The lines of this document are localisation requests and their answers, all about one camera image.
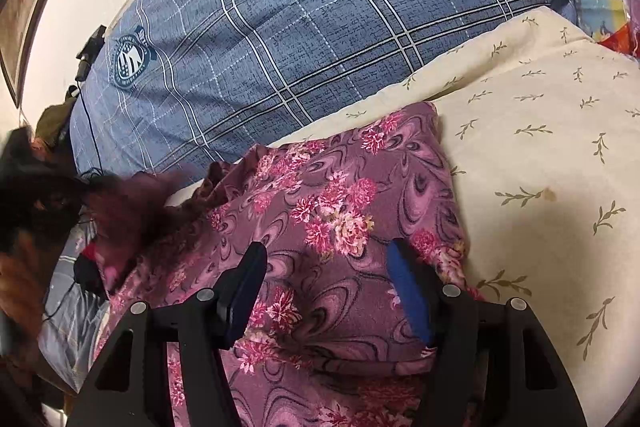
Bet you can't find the person's left hand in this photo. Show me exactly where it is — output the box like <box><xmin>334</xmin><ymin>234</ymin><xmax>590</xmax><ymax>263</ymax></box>
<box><xmin>0</xmin><ymin>252</ymin><xmax>48</xmax><ymax>338</ymax></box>

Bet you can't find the purple floral garment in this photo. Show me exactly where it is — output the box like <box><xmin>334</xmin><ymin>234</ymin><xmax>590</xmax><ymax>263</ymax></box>
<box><xmin>85</xmin><ymin>102</ymin><xmax>486</xmax><ymax>427</ymax></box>

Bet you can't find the pale colourful packet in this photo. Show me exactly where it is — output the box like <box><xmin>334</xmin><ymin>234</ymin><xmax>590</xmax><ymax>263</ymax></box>
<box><xmin>574</xmin><ymin>0</ymin><xmax>640</xmax><ymax>42</ymax></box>

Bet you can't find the red orange packet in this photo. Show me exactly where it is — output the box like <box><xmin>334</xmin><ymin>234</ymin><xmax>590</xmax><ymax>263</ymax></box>
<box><xmin>597</xmin><ymin>24</ymin><xmax>640</xmax><ymax>58</ymax></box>

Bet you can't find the blue plaid quilt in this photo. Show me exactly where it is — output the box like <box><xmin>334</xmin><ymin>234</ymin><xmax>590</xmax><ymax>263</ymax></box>
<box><xmin>70</xmin><ymin>0</ymin><xmax>581</xmax><ymax>178</ymax></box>

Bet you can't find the small black device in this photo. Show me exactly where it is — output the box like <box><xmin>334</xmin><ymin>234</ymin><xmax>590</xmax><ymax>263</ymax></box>
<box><xmin>75</xmin><ymin>25</ymin><xmax>107</xmax><ymax>82</ymax></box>

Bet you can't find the thin black cable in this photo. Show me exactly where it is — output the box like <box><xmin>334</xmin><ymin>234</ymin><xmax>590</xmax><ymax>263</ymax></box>
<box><xmin>42</xmin><ymin>77</ymin><xmax>108</xmax><ymax>323</ymax></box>

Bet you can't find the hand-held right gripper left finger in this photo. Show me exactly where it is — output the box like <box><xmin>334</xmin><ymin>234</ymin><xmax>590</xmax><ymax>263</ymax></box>
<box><xmin>65</xmin><ymin>241</ymin><xmax>268</xmax><ymax>427</ymax></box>

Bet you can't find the red and black garment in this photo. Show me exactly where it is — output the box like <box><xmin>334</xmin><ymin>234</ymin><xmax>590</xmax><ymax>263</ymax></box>
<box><xmin>75</xmin><ymin>242</ymin><xmax>108</xmax><ymax>293</ymax></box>

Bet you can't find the cream leaf-print blanket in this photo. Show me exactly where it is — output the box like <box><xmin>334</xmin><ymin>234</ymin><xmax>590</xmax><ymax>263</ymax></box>
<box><xmin>165</xmin><ymin>5</ymin><xmax>640</xmax><ymax>427</ymax></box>

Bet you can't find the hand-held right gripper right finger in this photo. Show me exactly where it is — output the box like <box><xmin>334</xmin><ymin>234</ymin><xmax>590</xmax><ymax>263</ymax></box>
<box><xmin>385</xmin><ymin>237</ymin><xmax>588</xmax><ymax>427</ymax></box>

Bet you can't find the brown wooden frame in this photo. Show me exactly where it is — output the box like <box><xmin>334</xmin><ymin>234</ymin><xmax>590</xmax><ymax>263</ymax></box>
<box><xmin>0</xmin><ymin>0</ymin><xmax>108</xmax><ymax>108</ymax></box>

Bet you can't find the olive green cloth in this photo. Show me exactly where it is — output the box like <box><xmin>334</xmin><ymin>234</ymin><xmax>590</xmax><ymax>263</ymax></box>
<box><xmin>35</xmin><ymin>103</ymin><xmax>78</xmax><ymax>152</ymax></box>

